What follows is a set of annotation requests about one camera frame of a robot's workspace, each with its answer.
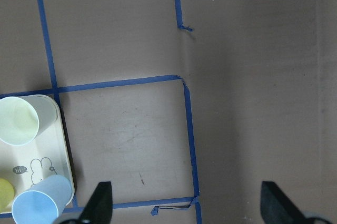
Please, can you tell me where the white plastic cup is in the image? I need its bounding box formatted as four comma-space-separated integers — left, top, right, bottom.
1, 95, 58, 146

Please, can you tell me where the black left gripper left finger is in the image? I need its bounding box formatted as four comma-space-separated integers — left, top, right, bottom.
78, 181, 113, 223

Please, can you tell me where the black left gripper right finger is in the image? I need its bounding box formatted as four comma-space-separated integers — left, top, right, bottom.
261, 181, 313, 224

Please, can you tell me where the yellow plastic cup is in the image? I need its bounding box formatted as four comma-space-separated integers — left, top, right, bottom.
1, 178, 15, 212

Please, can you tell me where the cream bunny tray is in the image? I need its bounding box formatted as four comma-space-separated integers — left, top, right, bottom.
1, 94, 75, 204

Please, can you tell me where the light blue plastic cup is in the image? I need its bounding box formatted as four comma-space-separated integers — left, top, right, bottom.
12, 175, 72, 223

